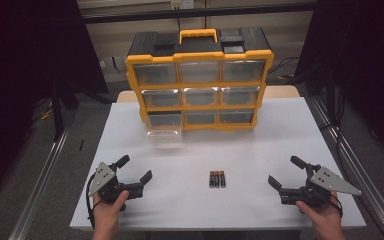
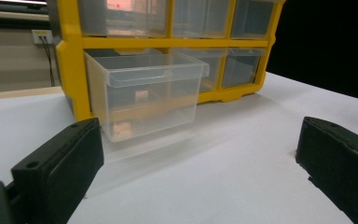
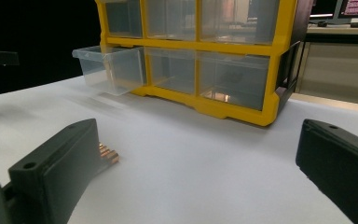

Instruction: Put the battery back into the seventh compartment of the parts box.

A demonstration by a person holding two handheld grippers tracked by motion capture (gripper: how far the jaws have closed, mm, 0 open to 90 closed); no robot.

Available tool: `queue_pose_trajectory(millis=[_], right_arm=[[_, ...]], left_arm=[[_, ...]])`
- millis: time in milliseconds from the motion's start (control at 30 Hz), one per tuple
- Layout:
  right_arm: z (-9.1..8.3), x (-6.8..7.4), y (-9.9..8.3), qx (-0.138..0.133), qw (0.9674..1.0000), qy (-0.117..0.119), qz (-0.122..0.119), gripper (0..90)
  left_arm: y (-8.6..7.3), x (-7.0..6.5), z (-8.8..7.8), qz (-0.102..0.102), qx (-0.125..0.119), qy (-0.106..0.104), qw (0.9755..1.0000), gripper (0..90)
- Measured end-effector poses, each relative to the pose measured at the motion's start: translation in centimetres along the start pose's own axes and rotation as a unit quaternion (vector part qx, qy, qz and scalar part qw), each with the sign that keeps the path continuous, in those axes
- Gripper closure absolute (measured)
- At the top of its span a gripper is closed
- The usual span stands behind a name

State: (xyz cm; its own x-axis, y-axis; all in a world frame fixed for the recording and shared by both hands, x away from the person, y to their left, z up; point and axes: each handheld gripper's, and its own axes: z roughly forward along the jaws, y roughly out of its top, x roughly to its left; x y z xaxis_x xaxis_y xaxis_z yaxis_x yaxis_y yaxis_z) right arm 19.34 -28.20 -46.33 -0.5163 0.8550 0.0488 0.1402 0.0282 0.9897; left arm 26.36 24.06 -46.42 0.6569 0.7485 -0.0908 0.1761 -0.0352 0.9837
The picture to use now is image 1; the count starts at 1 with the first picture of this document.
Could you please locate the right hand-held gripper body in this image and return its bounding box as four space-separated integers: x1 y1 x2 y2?
279 163 363 209

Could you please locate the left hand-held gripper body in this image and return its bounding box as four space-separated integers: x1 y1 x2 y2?
87 161 145 212

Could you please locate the small clear plastic drawer bin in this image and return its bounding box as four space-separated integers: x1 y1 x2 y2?
145 113 184 150

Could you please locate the person's left hand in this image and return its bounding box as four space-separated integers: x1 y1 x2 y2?
92 189 130 232

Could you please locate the person's right hand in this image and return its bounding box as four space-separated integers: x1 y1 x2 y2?
295 192 345 232

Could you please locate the white table cover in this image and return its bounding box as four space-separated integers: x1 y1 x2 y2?
69 97 367 232

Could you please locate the wooden table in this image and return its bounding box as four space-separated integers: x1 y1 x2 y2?
117 84 301 104

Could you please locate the black curtain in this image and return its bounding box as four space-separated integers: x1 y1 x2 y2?
294 0 384 168
0 0 110 205

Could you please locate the grid of clear organizer drawers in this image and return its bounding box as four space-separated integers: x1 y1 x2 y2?
133 60 267 125

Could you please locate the yellow black drawer organizer cabinet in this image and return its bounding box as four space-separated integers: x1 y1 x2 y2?
125 28 275 132

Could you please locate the black horizontal bar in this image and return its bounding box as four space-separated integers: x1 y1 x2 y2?
79 2 318 24

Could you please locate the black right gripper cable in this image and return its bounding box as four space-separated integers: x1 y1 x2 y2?
329 193 345 219

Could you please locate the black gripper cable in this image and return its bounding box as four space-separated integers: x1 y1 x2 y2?
85 173 97 230
329 193 345 219

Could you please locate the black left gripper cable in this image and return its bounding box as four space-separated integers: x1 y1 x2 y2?
85 173 97 230

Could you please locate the metal floor rail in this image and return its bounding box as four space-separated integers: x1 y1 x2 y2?
8 128 71 240
308 96 384 240

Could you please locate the black stand post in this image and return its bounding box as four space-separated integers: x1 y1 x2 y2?
50 79 66 142

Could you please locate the yellow floor cable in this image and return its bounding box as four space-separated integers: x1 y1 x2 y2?
31 99 55 122

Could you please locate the black floor cable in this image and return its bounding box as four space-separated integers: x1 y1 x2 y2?
268 57 301 81

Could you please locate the white wall socket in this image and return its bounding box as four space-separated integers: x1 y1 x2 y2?
170 0 195 10

